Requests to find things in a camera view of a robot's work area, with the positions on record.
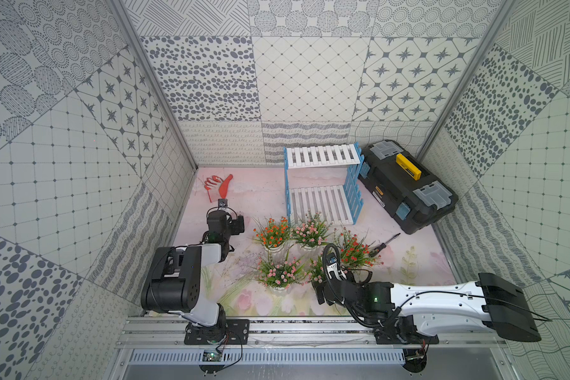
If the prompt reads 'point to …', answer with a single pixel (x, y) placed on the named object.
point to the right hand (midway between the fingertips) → (326, 279)
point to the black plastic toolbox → (403, 187)
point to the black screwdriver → (379, 248)
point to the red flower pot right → (355, 252)
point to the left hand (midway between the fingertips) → (235, 215)
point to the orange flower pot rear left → (273, 238)
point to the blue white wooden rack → (324, 181)
